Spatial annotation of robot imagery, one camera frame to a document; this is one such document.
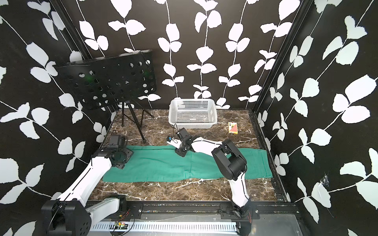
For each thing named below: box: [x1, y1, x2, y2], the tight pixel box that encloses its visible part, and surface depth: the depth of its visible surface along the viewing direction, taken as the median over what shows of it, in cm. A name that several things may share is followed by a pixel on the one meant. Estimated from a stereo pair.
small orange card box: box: [228, 121, 238, 135], surface depth 110 cm
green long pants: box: [102, 145, 274, 183], surface depth 88 cm
